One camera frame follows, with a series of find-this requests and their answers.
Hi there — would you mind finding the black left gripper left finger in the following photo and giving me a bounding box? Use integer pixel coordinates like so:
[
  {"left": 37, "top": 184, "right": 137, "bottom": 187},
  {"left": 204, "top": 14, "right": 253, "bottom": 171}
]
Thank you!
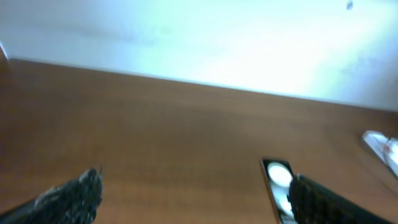
[{"left": 1, "top": 169, "right": 103, "bottom": 224}]

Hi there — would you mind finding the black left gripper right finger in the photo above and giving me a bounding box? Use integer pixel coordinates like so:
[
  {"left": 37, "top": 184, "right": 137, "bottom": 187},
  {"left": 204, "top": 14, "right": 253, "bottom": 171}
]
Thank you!
[{"left": 287, "top": 174, "right": 392, "bottom": 224}]

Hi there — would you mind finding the black smartphone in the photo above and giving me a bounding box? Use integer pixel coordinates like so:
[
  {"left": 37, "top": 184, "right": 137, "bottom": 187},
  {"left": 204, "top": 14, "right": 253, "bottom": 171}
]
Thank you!
[{"left": 261, "top": 158, "right": 297, "bottom": 224}]

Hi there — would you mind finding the white power strip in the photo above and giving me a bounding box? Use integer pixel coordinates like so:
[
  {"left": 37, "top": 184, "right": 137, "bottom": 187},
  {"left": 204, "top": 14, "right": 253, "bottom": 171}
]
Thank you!
[{"left": 362, "top": 131, "right": 397, "bottom": 177}]

